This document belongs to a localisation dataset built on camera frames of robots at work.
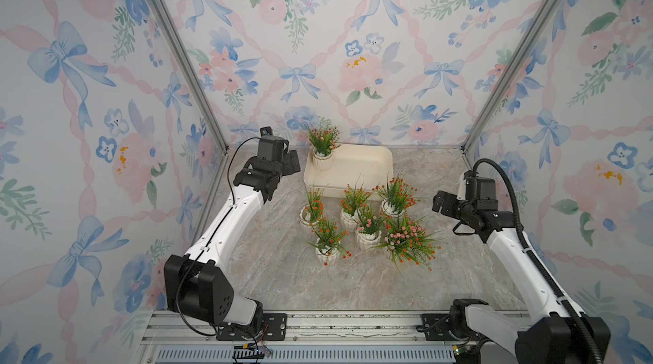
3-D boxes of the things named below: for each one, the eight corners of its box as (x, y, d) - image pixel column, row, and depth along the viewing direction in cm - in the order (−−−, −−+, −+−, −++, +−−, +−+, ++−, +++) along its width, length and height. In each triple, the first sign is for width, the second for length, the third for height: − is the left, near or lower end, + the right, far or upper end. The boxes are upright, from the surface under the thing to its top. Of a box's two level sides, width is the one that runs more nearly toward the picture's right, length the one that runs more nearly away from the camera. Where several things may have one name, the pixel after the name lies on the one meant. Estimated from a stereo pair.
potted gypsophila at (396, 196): (390, 230, 96) (400, 208, 83) (371, 209, 102) (378, 185, 89) (409, 217, 100) (421, 194, 87) (390, 198, 105) (399, 173, 92)
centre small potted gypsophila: (357, 251, 90) (361, 234, 79) (355, 222, 97) (358, 203, 86) (378, 251, 90) (385, 234, 79) (375, 222, 97) (380, 203, 86)
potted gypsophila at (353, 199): (334, 226, 96) (335, 207, 85) (349, 194, 105) (352, 173, 94) (354, 234, 94) (357, 216, 83) (368, 201, 103) (373, 180, 92)
